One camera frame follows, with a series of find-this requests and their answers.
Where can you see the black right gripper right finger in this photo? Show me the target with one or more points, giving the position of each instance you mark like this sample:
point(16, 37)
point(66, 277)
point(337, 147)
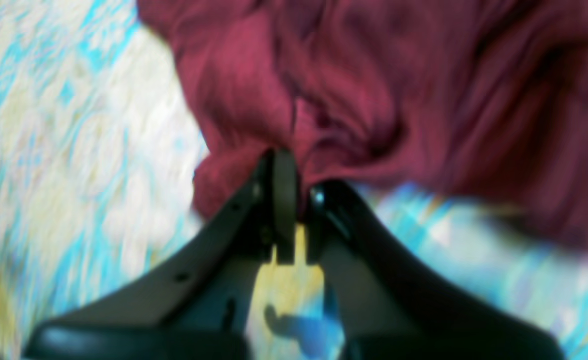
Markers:
point(393, 306)

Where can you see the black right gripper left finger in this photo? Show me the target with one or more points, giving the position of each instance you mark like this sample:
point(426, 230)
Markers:
point(194, 304)

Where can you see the maroon long-sleeve t-shirt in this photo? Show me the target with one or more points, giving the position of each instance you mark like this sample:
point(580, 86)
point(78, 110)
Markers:
point(486, 99)

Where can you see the patterned colourful tablecloth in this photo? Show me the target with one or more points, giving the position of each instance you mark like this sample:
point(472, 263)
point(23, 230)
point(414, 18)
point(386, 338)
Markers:
point(97, 154)

